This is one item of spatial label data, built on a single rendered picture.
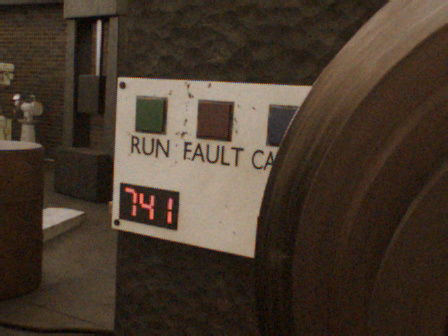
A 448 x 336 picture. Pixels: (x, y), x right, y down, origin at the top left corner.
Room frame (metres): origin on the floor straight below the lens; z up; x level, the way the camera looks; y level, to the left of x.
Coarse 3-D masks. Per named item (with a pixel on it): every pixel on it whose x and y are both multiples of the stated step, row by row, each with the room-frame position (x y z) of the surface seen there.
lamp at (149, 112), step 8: (136, 104) 0.55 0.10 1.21; (144, 104) 0.54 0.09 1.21; (152, 104) 0.54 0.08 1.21; (160, 104) 0.54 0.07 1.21; (136, 112) 0.55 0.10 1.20; (144, 112) 0.54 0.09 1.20; (152, 112) 0.54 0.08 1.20; (160, 112) 0.54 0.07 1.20; (136, 120) 0.55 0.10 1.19; (144, 120) 0.54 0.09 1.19; (152, 120) 0.54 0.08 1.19; (160, 120) 0.54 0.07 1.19; (136, 128) 0.55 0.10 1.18; (144, 128) 0.54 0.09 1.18; (152, 128) 0.54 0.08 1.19; (160, 128) 0.53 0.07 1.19
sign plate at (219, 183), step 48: (144, 96) 0.55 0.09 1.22; (192, 96) 0.52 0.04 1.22; (240, 96) 0.50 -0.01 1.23; (288, 96) 0.48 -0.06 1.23; (144, 144) 0.55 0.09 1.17; (192, 144) 0.52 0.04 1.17; (240, 144) 0.50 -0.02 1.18; (144, 192) 0.54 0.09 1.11; (192, 192) 0.52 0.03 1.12; (240, 192) 0.50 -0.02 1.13; (192, 240) 0.52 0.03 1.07; (240, 240) 0.50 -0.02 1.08
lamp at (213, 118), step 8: (200, 104) 0.51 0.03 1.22; (208, 104) 0.51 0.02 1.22; (216, 104) 0.51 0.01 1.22; (224, 104) 0.50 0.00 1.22; (200, 112) 0.51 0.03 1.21; (208, 112) 0.51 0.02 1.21; (216, 112) 0.51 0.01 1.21; (224, 112) 0.50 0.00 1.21; (200, 120) 0.51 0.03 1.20; (208, 120) 0.51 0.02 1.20; (216, 120) 0.51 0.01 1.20; (224, 120) 0.50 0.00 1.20; (200, 128) 0.51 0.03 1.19; (208, 128) 0.51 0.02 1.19; (216, 128) 0.51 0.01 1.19; (224, 128) 0.50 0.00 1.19; (208, 136) 0.51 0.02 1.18; (216, 136) 0.51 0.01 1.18; (224, 136) 0.50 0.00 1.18
